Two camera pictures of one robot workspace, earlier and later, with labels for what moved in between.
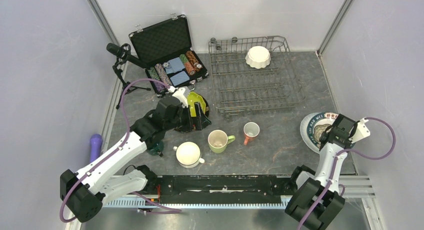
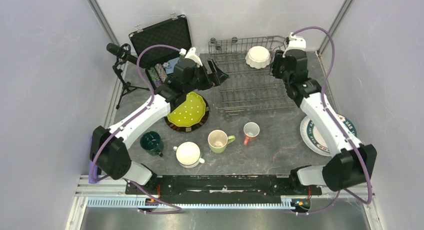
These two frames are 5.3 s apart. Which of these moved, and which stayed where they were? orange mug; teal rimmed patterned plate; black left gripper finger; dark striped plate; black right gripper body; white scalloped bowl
Moved: black right gripper body; black left gripper finger
Stayed: teal rimmed patterned plate; orange mug; white scalloped bowl; dark striped plate
